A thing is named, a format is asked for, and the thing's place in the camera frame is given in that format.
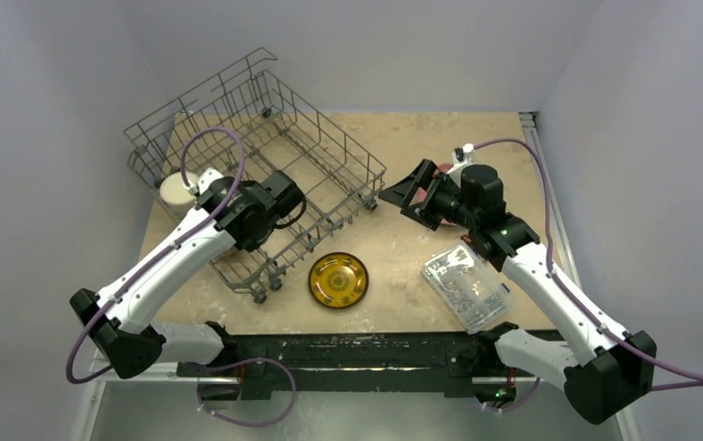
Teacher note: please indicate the yellow black saucer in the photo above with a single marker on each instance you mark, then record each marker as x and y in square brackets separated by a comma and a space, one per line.
[338, 280]

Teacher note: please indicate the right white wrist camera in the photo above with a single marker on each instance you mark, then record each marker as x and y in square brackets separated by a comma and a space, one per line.
[461, 158]

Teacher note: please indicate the black base frame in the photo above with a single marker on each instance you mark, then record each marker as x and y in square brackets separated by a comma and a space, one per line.
[453, 364]

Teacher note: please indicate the clear plastic screw box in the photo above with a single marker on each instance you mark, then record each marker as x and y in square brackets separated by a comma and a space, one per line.
[468, 285]

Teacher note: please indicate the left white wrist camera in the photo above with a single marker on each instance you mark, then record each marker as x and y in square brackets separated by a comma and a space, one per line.
[199, 183]

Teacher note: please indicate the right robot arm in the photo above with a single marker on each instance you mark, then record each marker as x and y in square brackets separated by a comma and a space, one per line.
[601, 367]

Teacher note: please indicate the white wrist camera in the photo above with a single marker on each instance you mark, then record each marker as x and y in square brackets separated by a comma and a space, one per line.
[461, 158]
[199, 183]

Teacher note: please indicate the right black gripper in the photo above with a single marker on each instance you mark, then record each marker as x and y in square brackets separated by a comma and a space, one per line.
[425, 198]

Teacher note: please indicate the aluminium rail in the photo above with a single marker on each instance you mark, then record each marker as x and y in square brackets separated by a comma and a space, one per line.
[563, 258]

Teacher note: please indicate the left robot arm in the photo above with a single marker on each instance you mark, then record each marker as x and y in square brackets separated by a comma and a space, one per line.
[119, 318]

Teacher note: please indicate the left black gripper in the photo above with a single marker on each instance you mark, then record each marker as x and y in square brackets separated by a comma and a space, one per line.
[248, 246]

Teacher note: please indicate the pink dotted plate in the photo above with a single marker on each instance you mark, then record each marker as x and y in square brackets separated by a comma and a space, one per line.
[443, 169]

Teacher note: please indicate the grey wire dish rack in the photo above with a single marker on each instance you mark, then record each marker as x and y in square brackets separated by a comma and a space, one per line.
[303, 176]

